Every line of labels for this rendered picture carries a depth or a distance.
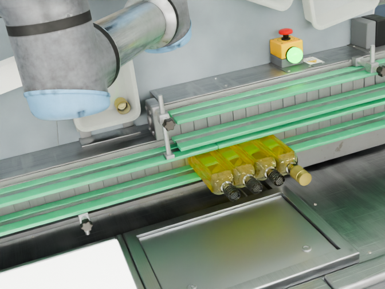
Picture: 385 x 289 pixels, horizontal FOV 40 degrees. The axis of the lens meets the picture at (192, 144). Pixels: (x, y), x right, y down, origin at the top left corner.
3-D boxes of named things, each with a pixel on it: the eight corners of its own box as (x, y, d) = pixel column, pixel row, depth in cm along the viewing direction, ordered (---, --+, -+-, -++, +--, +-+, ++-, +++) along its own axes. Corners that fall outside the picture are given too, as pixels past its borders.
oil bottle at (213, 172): (187, 163, 145) (216, 199, 127) (184, 145, 143) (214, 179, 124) (206, 158, 147) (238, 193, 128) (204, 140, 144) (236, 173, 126)
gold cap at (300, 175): (289, 167, 127) (298, 175, 124) (302, 163, 128) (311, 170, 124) (290, 180, 129) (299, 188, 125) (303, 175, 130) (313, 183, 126)
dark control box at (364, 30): (349, 43, 164) (366, 50, 156) (350, 18, 160) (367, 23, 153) (372, 38, 166) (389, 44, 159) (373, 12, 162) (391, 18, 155)
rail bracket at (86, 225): (75, 220, 141) (83, 248, 129) (70, 198, 138) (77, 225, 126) (90, 216, 142) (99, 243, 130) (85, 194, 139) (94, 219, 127)
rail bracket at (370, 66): (348, 65, 151) (378, 78, 140) (348, 40, 148) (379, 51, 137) (360, 62, 152) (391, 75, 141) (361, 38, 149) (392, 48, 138)
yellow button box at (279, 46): (270, 62, 157) (282, 68, 150) (268, 37, 153) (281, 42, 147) (290, 57, 158) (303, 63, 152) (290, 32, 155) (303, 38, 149)
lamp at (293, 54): (285, 63, 150) (290, 66, 147) (285, 47, 148) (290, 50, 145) (299, 60, 151) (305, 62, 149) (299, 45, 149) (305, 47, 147)
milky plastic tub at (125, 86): (73, 122, 143) (77, 135, 135) (53, 42, 133) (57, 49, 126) (134, 108, 147) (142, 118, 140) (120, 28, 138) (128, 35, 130)
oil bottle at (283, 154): (244, 147, 150) (281, 180, 131) (243, 129, 147) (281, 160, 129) (263, 142, 151) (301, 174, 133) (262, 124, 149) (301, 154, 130)
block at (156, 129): (147, 132, 145) (154, 141, 139) (142, 100, 141) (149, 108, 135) (160, 129, 146) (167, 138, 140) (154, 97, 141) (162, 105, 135)
